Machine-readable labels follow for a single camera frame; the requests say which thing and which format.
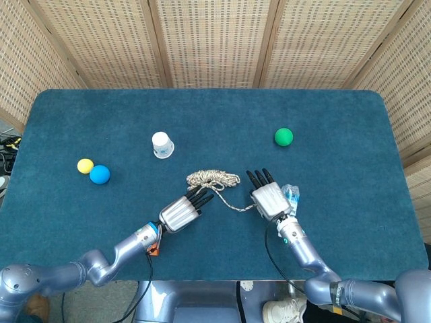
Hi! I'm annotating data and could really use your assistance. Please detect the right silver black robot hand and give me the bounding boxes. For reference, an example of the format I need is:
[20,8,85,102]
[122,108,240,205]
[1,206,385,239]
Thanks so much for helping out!
[246,168,294,222]

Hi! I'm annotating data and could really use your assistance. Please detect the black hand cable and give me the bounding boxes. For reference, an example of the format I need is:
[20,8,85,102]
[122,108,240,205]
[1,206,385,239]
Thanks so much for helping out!
[263,221,362,320]
[120,252,155,323]

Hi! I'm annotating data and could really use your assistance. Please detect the green foam ball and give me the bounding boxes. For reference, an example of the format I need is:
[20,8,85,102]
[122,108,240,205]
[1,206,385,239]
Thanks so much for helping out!
[274,127,294,148]

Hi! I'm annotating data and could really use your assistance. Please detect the blue foam ball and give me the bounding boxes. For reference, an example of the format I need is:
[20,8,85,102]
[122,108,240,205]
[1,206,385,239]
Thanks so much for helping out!
[89,164,111,185]

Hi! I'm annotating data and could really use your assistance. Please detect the yellow foam ball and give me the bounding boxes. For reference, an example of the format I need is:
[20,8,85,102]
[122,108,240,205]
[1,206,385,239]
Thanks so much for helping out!
[77,157,95,175]

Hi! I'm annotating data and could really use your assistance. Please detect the black right hand cable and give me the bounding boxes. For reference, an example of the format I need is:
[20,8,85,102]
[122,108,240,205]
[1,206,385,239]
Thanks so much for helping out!
[263,221,362,320]

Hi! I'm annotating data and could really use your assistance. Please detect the white sneaker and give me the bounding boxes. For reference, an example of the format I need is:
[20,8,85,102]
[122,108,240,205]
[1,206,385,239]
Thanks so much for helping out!
[262,297,308,323]

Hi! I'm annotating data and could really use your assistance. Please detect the grey-blue robot base column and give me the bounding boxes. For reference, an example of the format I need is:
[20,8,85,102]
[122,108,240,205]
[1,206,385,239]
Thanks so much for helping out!
[133,280,306,323]

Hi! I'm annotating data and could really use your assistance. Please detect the black left hand cable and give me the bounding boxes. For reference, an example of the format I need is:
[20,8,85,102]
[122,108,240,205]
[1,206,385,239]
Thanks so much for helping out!
[120,252,155,323]

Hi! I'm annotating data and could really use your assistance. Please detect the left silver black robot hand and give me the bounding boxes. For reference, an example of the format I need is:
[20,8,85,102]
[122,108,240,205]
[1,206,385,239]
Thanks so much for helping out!
[158,186,216,234]

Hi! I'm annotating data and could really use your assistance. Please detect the brown shoe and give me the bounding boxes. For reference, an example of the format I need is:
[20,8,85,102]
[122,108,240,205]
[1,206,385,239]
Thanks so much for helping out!
[25,293,51,321]

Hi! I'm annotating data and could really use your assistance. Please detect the white floral paper cup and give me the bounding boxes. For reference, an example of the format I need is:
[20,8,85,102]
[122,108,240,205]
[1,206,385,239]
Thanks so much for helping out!
[151,131,176,160]

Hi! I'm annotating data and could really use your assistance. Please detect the clear plastic water bottle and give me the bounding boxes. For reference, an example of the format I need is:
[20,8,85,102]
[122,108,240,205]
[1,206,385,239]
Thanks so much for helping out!
[281,184,301,217]

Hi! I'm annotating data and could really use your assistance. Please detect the floor cable clutter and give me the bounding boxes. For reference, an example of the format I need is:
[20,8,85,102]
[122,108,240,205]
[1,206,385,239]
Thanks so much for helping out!
[0,131,23,198]

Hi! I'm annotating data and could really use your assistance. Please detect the blue carpet table mat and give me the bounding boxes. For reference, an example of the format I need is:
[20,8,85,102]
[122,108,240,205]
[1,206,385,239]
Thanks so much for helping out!
[0,88,430,282]

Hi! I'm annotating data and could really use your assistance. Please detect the speckled beige rope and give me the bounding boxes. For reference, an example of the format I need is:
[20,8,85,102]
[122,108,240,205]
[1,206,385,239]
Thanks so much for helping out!
[186,169,259,213]

